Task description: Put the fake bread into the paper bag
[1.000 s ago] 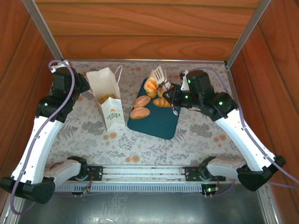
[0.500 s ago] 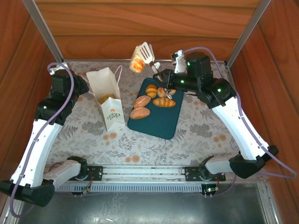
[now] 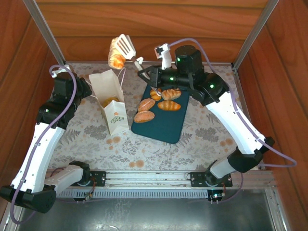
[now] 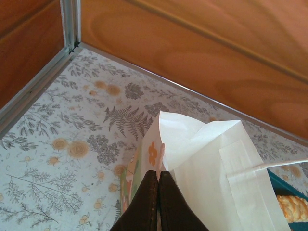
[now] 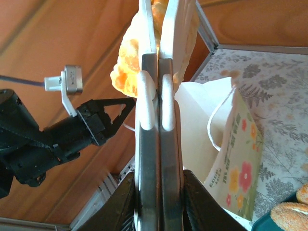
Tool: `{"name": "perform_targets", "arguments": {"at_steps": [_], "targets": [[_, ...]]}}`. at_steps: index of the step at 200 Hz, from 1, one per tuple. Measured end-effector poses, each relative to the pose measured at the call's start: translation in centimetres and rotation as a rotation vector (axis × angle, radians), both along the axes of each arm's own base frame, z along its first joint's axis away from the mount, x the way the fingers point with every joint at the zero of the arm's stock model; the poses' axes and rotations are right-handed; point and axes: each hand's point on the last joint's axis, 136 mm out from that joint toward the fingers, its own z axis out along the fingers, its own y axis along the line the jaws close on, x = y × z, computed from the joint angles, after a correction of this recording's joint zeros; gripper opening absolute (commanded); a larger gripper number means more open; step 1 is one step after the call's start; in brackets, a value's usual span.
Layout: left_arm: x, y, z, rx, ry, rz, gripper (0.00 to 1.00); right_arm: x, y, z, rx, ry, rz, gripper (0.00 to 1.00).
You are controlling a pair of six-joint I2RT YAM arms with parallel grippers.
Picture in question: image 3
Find small round croissant bun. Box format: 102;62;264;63
150;88;162;102

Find braided fake bread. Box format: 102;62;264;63
161;88;182;101

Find oval pink-sprinkled fake bread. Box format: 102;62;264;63
133;110;155;124
137;98;156;112

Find ring-shaped fake bread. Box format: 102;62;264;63
102;97;120;108

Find orange striped fake bread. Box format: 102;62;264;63
107;37;126;70

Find white paper bag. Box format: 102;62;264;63
88;67;129;137

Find long striped fake bread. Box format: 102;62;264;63
157;100;181;111

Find teal rectangular tray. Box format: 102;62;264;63
131;84;190;144

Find floral tablecloth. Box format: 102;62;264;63
47;63;265;170

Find grey metal panel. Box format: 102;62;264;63
14;197;277;231

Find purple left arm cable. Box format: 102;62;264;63
10;64;77;225

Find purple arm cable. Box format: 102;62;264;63
167;38;298;204
10;64;77;225

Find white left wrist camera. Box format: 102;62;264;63
51;67;72;78

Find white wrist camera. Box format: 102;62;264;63
154;43;173;70
51;67;72;78

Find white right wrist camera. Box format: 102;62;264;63
154;43;173;70

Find aluminium frame post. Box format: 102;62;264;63
231;0;280;70
23;0;66;68

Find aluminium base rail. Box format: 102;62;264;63
44;168;275;191

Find grey slotted cable duct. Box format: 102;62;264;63
56;189;265;199

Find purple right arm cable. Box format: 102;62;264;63
167;38;298;204

